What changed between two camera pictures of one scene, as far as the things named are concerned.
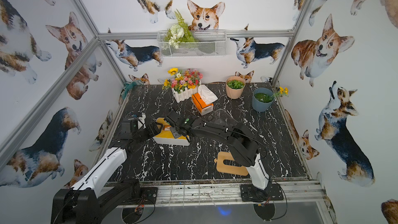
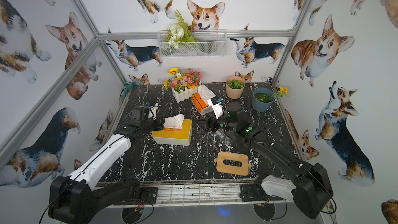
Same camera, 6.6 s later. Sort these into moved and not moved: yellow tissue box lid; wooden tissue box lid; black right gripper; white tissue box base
Moved: black right gripper
Not moved: yellow tissue box lid; white tissue box base; wooden tissue box lid
